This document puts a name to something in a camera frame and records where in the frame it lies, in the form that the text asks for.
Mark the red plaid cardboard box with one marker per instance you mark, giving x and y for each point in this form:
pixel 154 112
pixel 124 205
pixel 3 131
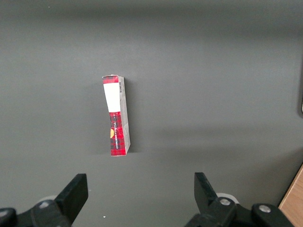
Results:
pixel 116 123

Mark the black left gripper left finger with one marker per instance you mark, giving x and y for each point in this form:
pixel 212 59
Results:
pixel 71 198

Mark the wooden two-drawer cabinet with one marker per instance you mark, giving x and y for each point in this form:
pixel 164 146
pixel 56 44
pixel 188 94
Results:
pixel 293 203

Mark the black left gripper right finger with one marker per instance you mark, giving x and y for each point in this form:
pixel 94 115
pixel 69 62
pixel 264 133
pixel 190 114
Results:
pixel 206 198

